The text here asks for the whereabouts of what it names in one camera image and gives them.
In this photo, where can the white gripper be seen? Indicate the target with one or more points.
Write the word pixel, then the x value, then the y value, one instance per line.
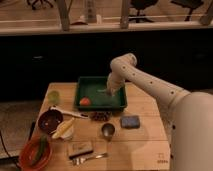
pixel 114 84

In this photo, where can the grey towel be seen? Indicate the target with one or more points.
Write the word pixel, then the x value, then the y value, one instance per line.
pixel 104 91

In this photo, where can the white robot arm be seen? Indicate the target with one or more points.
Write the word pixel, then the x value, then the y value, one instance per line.
pixel 192 127

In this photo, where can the green plastic tray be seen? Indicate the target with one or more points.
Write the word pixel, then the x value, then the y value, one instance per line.
pixel 87 86

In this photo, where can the orange tomato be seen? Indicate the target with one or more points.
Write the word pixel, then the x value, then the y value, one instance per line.
pixel 85 101

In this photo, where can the dark grapes bunch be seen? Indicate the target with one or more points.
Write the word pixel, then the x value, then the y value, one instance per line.
pixel 100 116

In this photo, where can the blue sponge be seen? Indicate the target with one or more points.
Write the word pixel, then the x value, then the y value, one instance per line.
pixel 130 122

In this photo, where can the metal cup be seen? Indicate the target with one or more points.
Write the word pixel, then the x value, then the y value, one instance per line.
pixel 108 130

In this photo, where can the green plastic cup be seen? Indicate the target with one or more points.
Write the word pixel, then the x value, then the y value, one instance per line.
pixel 54 97

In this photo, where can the yellow corn cob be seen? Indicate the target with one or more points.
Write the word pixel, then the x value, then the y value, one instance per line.
pixel 62 128

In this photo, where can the wooden block brush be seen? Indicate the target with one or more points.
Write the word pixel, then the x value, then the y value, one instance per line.
pixel 76 149

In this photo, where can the dark purple bowl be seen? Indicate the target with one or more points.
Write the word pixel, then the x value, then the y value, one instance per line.
pixel 49 121

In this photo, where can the black office chair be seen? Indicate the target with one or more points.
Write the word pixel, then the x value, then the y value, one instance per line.
pixel 140 6

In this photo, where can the silver fork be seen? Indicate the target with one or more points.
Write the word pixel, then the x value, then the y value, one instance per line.
pixel 81 160

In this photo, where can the green cucumber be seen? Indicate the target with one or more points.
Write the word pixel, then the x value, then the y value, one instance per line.
pixel 41 149

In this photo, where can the red plate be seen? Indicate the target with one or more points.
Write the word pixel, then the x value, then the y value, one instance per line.
pixel 28 153

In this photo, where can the white handled spatula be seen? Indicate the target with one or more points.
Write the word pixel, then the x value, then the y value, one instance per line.
pixel 71 113

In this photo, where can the wooden post middle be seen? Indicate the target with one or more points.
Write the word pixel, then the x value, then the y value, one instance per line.
pixel 124 20

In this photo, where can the wooden post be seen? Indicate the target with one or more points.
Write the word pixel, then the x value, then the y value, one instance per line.
pixel 63 13
pixel 124 20

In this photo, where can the wooden post left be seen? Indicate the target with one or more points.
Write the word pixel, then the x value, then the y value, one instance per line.
pixel 63 13

